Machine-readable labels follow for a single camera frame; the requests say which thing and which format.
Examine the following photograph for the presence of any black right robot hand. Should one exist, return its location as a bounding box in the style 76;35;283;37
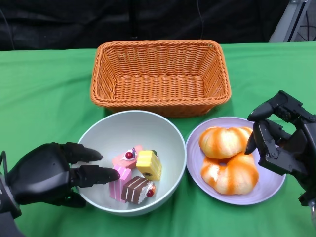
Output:
245;90;316;207

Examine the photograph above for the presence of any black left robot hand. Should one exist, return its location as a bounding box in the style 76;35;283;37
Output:
7;142;121;208

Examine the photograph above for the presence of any pink layered cake slice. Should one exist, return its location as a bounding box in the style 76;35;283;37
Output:
109;164;133;203

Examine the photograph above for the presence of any orange ring donut bread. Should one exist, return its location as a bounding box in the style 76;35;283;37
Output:
200;152;259;196

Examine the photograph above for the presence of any pink cake with cherry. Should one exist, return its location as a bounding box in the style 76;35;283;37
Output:
111;145;144;170

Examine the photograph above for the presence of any oval orange bread roll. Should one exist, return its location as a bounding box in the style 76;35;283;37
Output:
199;127;254;159

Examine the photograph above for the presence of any chocolate cake with cherry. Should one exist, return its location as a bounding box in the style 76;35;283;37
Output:
120;175;157;205

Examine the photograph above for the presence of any pale green bowl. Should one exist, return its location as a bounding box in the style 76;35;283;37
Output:
77;110;186;217

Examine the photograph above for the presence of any yellow cake slice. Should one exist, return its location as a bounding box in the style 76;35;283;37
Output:
136;150;163;181

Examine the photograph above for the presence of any lavender round plate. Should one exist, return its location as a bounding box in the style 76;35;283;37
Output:
185;116;287;206

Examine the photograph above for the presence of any orange wicker basket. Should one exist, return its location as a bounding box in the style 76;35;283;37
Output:
90;39;232;118

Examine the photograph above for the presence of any black backdrop cloth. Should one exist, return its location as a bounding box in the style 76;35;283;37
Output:
0;0;316;51

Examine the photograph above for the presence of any black stand pole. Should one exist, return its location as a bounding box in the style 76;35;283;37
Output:
129;0;142;40

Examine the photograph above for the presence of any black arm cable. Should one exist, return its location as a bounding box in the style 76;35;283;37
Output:
0;150;8;178

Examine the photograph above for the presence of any silver aluminium frame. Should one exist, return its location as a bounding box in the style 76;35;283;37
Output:
268;0;316;42

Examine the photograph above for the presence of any thin black cable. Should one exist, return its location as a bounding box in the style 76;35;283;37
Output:
196;0;206;40

